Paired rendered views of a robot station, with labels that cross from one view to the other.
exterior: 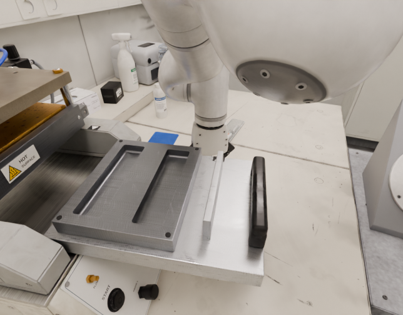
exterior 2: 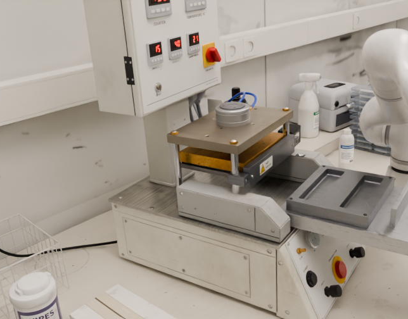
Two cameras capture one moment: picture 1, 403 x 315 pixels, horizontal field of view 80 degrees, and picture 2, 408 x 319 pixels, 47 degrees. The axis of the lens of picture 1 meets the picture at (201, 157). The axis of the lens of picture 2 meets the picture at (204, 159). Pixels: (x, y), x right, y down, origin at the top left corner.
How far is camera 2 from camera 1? 0.67 m
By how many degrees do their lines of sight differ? 26
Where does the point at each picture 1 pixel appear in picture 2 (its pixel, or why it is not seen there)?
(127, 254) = (334, 227)
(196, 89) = (395, 131)
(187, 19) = (393, 85)
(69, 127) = (287, 150)
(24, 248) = (273, 209)
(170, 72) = (373, 115)
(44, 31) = (234, 71)
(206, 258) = (391, 235)
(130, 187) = (336, 192)
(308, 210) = not seen: outside the picture
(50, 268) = (284, 225)
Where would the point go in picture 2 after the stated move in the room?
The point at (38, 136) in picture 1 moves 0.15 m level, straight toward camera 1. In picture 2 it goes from (274, 150) to (305, 176)
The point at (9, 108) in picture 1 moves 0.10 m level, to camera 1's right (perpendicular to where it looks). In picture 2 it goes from (267, 130) to (312, 133)
